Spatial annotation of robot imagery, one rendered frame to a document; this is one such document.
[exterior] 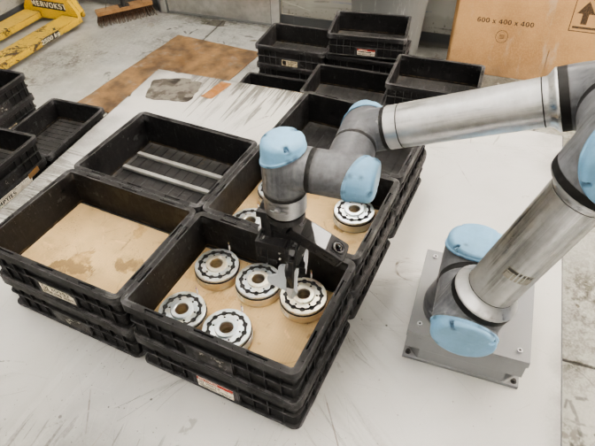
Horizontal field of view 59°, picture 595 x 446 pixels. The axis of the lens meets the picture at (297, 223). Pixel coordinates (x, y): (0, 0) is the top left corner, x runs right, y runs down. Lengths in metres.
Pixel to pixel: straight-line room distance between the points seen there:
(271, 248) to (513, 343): 0.56
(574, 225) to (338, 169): 0.34
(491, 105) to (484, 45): 3.00
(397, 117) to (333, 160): 0.14
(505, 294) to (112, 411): 0.83
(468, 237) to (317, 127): 0.77
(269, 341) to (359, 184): 0.45
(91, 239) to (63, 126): 1.43
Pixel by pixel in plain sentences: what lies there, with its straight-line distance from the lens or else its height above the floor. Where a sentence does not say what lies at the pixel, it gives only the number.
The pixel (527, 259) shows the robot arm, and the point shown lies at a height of 1.18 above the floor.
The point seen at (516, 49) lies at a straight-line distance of 3.86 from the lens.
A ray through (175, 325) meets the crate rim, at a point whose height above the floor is 0.93.
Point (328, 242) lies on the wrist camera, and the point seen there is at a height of 1.08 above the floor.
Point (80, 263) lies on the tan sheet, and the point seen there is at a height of 0.83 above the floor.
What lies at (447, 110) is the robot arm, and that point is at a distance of 0.87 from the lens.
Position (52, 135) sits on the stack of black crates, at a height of 0.38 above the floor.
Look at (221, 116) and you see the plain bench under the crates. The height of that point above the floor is 0.70.
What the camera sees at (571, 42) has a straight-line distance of 3.88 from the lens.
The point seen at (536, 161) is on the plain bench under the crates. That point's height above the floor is 0.70.
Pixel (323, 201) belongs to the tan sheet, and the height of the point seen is 0.83.
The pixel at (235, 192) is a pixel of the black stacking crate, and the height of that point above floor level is 0.88.
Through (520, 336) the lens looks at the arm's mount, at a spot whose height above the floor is 0.80.
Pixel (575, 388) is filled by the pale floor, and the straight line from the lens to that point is 2.22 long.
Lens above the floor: 1.77
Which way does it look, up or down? 44 degrees down
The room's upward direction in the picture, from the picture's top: 2 degrees counter-clockwise
